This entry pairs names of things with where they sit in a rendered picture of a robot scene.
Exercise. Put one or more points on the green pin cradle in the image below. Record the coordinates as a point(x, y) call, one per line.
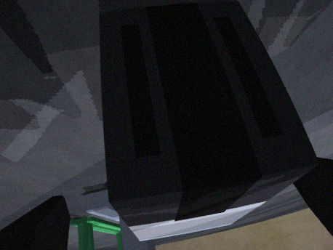
point(86, 227)

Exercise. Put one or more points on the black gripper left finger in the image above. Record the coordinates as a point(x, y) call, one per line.
point(45, 227)

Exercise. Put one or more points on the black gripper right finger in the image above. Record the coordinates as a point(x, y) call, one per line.
point(316, 189)

